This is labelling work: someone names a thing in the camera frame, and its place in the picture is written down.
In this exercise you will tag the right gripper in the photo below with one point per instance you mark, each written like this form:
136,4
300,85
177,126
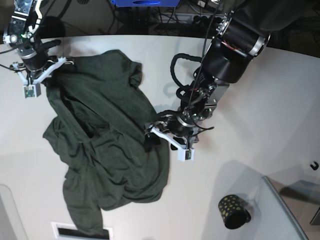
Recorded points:
36,67

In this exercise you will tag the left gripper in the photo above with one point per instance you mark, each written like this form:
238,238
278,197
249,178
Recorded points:
178,126

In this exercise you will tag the dark green t-shirt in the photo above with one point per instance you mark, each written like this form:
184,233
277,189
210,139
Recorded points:
99,133

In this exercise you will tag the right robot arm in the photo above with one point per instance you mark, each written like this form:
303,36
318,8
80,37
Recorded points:
23,36

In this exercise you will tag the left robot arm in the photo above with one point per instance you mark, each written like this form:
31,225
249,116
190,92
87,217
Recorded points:
238,35

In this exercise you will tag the black round stool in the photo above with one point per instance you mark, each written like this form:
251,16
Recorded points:
51,27

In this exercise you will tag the black mug with gold dots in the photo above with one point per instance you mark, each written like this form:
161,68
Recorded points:
233,212

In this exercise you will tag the blue box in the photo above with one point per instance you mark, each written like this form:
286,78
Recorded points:
146,3

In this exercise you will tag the white power strip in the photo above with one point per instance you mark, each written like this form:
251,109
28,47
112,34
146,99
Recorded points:
184,19

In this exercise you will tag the grey tray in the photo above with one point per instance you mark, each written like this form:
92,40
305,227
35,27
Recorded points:
302,199

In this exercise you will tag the small black hook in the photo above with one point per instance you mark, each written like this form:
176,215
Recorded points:
314,165

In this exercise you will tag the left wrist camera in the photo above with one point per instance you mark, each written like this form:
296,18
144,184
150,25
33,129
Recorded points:
186,154

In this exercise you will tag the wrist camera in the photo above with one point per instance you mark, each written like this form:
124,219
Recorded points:
32,91
186,154

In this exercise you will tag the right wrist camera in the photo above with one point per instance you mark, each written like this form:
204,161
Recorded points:
32,91

